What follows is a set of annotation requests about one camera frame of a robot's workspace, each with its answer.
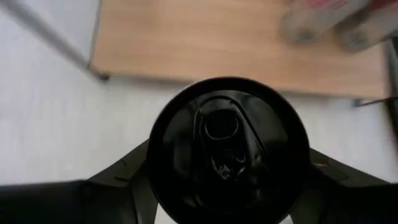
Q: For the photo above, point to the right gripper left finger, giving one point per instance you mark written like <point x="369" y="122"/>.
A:
<point x="62" y="205"/>

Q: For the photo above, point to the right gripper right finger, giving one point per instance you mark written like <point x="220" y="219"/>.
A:
<point x="351" y="202"/>

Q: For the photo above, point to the Celsius Peach Vibe can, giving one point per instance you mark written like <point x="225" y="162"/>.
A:
<point x="311" y="21"/>

